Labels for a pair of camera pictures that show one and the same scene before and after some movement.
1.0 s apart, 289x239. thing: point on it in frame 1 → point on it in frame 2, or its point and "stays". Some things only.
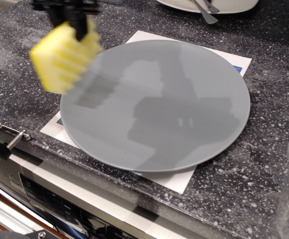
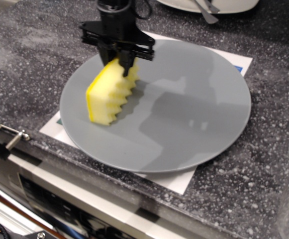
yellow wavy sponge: [59, 58] → [107, 89]
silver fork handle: [212, 8] stays
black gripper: [75, 11] → [116, 35]
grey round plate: [155, 106] stays
